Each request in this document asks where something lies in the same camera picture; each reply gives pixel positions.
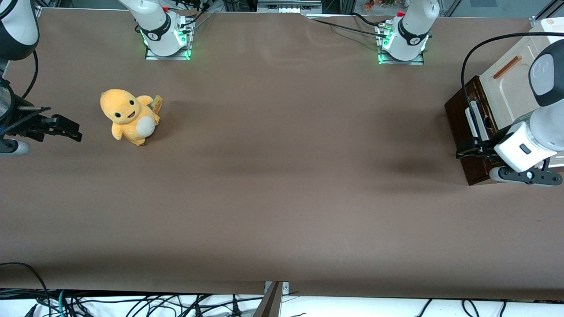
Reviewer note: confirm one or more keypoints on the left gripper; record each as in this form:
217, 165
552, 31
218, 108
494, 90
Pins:
484, 146

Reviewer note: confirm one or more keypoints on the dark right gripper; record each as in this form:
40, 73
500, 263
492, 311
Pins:
27, 123

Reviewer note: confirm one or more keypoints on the dark wood drawer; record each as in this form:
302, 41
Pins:
456, 114

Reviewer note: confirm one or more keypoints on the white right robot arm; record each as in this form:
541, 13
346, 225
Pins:
154, 26

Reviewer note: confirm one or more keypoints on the cream drawer cabinet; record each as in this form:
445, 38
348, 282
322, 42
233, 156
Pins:
506, 88

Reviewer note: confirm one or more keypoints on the yellow plush toy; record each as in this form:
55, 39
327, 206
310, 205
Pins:
128, 116

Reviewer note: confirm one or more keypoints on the small orange objects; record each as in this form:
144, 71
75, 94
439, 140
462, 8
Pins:
374, 5

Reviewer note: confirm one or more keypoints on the brown table cover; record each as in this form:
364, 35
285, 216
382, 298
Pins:
282, 185

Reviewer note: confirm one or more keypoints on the grey electronics box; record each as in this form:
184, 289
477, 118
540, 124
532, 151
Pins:
288, 5

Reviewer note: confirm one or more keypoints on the dark metal bar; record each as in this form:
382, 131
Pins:
269, 306

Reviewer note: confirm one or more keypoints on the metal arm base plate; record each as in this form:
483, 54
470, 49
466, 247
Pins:
412, 62
176, 56

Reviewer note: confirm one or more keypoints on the silver mounting bracket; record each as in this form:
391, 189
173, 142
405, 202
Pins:
285, 287

